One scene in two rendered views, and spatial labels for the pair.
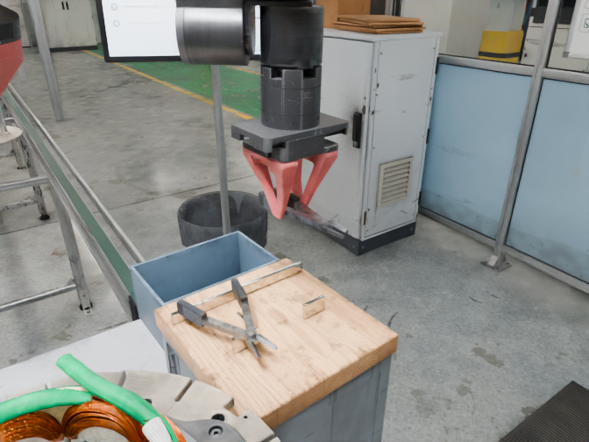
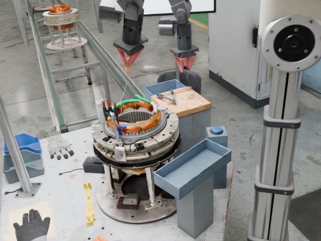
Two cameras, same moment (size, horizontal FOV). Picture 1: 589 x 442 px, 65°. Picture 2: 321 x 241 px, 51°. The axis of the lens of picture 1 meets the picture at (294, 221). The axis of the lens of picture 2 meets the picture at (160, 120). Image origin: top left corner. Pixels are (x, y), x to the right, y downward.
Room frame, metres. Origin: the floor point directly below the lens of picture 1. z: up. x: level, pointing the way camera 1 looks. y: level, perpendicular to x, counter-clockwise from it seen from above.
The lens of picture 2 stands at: (-0.85, -0.23, 1.71)
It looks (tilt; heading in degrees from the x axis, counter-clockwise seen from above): 30 degrees down; 16
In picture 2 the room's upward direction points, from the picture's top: 5 degrees counter-clockwise
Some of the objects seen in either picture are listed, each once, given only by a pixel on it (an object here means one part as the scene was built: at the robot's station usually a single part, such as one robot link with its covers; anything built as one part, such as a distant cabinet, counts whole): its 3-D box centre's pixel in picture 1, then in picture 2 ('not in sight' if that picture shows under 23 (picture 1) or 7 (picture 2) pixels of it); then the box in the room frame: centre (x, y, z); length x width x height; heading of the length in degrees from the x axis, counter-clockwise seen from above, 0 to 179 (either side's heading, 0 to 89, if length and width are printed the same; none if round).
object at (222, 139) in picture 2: not in sight; (216, 158); (0.22, -0.15, 0.91); 0.07 x 0.07 x 0.25; 15
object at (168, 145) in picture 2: not in sight; (161, 147); (0.06, 0.03, 1.05); 0.09 x 0.04 x 0.01; 131
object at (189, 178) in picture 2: not in sight; (194, 194); (-0.01, -0.09, 0.92); 0.25 x 0.11 x 0.28; 146
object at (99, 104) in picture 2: not in sight; (101, 112); (0.14, 0.26, 1.14); 0.03 x 0.03 x 0.09; 41
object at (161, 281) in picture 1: (214, 345); (166, 113); (0.53, 0.12, 0.92); 0.17 x 0.11 x 0.28; 128
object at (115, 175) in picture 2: not in sight; (116, 169); (0.17, 0.26, 0.85); 0.06 x 0.04 x 0.05; 173
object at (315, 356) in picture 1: (272, 330); (180, 102); (0.41, 0.02, 1.05); 0.20 x 0.19 x 0.02; 38
